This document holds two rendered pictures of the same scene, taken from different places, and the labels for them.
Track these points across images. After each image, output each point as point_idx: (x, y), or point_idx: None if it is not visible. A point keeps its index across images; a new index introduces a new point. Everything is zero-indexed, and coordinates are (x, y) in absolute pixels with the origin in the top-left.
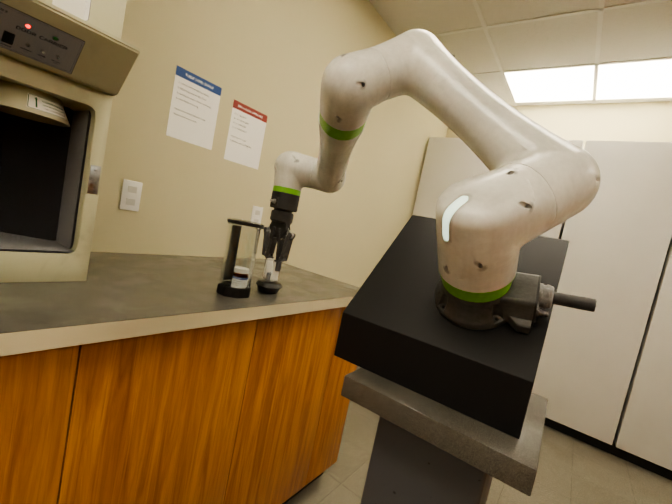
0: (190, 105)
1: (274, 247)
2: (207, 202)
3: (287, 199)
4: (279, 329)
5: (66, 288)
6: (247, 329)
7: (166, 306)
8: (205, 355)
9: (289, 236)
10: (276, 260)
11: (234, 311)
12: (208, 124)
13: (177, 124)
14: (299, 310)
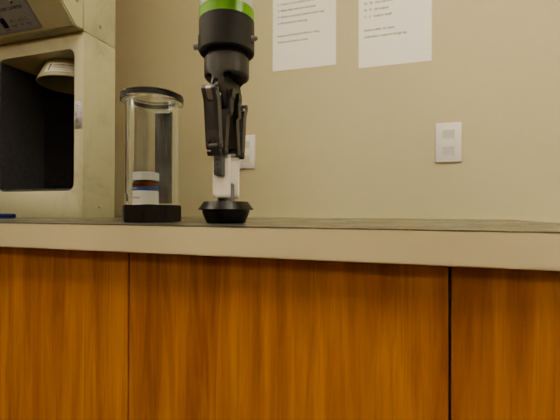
0: (296, 22)
1: (234, 134)
2: (343, 138)
3: (201, 27)
4: (187, 292)
5: (42, 218)
6: (110, 274)
7: (15, 221)
8: (46, 302)
9: (202, 92)
10: (207, 152)
11: (51, 227)
12: (325, 33)
13: (284, 52)
14: (204, 247)
